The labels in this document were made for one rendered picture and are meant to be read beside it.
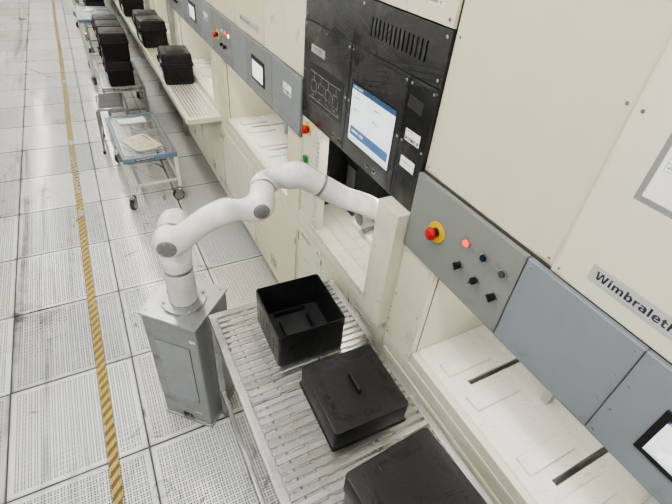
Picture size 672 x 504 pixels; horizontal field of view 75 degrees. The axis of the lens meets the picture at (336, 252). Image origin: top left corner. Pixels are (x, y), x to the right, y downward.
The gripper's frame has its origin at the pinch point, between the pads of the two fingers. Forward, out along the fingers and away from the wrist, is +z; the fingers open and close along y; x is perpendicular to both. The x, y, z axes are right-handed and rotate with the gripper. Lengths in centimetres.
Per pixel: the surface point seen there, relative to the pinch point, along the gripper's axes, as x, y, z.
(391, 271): -5.6, 27.3, -32.4
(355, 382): -32, 48, -55
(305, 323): -45, 7, -56
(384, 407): -35, 59, -50
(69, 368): -122, -74, -162
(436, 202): 30, 38, -30
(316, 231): -35, -39, -30
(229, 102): -25, -194, -29
